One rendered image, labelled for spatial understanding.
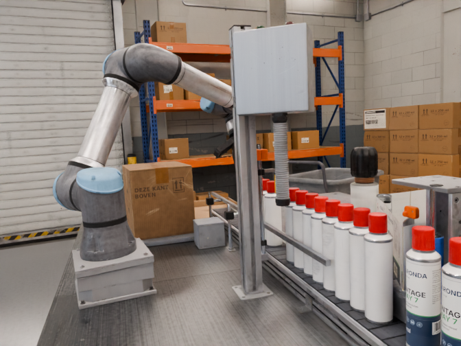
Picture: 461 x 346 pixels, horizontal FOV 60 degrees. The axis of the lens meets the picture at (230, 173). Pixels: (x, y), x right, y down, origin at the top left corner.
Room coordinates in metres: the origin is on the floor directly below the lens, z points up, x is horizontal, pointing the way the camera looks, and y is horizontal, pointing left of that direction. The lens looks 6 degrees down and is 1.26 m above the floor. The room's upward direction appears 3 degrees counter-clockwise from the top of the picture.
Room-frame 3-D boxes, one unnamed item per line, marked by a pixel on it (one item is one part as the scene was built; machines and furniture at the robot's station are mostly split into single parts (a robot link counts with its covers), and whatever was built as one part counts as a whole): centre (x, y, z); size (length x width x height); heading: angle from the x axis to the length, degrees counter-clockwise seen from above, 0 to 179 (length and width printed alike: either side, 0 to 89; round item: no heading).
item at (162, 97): (5.44, -0.28, 1.26); 2.78 x 0.61 x 2.51; 113
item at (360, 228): (0.78, -0.26, 0.98); 0.05 x 0.05 x 0.20
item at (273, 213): (1.24, -0.13, 0.98); 0.05 x 0.05 x 0.20
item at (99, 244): (1.08, 0.35, 0.98); 0.15 x 0.15 x 0.10
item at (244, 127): (1.01, -0.04, 1.16); 0.04 x 0.04 x 0.67; 16
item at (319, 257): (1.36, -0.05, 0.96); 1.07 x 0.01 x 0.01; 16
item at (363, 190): (1.24, -0.42, 1.03); 0.09 x 0.09 x 0.30
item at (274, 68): (0.96, -0.12, 1.38); 0.17 x 0.10 x 0.19; 71
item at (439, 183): (0.71, -0.38, 1.14); 0.14 x 0.11 x 0.01; 16
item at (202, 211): (2.05, 0.10, 0.85); 0.30 x 0.26 x 0.04; 16
